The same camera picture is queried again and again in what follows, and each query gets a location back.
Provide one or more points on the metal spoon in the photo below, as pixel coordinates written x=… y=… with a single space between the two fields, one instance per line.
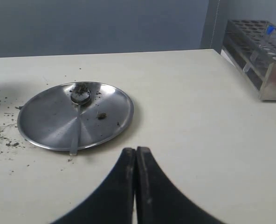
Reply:
x=80 y=95

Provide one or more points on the metal test tube rack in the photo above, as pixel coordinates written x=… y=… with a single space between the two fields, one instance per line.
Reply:
x=251 y=45

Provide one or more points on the blue capped test tube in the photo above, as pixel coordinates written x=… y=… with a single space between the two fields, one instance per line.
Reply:
x=264 y=30

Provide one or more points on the round steel plate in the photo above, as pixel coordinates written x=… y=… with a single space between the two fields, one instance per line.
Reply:
x=48 y=119

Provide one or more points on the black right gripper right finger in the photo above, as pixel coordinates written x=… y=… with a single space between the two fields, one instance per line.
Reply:
x=158 y=200

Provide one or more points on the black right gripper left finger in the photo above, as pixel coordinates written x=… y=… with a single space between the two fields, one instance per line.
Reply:
x=112 y=201

